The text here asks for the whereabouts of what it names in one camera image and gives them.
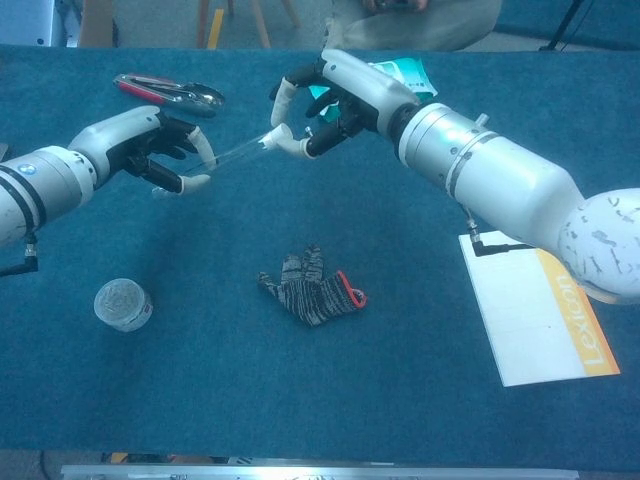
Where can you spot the black tripod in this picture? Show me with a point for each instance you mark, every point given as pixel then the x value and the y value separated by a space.
pixel 565 22

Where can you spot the brown cardboard box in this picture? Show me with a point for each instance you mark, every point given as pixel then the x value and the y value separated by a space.
pixel 97 22

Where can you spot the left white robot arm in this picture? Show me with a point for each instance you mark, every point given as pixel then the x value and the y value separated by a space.
pixel 30 190

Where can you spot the clear round jar of clips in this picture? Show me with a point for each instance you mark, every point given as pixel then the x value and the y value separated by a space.
pixel 122 305

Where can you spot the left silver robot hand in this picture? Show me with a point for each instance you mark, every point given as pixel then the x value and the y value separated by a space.
pixel 120 132

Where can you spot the wooden stool legs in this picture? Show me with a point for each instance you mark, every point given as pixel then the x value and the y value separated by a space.
pixel 260 25

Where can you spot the silver metal cabinet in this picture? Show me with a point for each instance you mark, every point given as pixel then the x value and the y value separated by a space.
pixel 25 20

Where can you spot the aluminium frame rail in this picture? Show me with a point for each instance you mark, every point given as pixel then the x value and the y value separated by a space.
pixel 320 472

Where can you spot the white and orange Lexicon book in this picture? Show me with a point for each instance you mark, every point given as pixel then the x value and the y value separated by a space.
pixel 520 320

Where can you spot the grey knit work glove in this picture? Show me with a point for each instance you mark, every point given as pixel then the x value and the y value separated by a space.
pixel 310 295

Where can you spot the teal wet wipes pack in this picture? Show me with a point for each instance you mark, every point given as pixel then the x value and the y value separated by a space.
pixel 412 75

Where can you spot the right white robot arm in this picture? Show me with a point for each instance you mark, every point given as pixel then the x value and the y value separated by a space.
pixel 500 175

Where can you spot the seated person in beige clothes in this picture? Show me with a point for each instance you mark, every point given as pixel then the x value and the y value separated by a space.
pixel 415 30

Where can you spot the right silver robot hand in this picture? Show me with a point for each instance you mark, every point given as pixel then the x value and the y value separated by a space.
pixel 365 85

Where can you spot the blue table cloth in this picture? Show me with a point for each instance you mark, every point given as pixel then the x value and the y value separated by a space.
pixel 300 210

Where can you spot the clear glass test tube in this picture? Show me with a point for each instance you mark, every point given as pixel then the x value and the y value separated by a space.
pixel 240 150

